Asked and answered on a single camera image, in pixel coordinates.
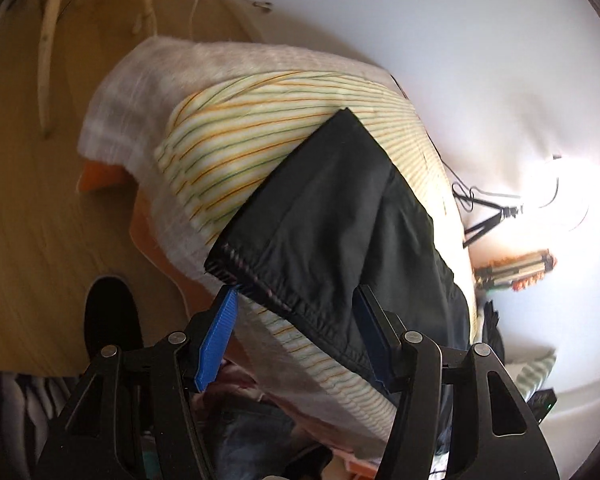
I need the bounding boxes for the black pants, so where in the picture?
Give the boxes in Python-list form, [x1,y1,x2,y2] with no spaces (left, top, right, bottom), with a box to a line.
[204,109,469,380]

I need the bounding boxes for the black tracker with green led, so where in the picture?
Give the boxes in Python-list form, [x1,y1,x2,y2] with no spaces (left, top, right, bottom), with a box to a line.
[527,388,557,424]

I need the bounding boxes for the green white patterned pillow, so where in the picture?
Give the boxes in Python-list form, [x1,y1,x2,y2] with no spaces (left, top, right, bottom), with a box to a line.
[505,353,556,401]

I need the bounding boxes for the stack of folded clothes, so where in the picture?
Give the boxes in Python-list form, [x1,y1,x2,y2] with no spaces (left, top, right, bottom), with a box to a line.
[481,301,505,362]

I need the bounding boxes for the black shoe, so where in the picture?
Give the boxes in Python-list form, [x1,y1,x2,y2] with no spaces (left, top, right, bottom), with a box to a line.
[83,275,144,363]

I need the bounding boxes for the folded silver tripod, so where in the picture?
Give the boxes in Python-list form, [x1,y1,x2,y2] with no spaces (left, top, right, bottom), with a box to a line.
[474,250,556,291]

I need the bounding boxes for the black mini tripod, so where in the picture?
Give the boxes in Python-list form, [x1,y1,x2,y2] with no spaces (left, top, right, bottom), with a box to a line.
[463,198,524,248]

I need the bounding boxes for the yellow striped bed sheet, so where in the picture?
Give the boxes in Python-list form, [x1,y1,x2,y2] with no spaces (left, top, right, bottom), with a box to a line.
[155,70,474,446]

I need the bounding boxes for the white checkered blanket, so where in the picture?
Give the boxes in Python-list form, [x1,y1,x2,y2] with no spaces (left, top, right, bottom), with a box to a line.
[79,37,400,448]

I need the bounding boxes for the black cable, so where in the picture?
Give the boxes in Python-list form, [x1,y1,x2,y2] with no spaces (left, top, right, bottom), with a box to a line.
[424,129,562,214]

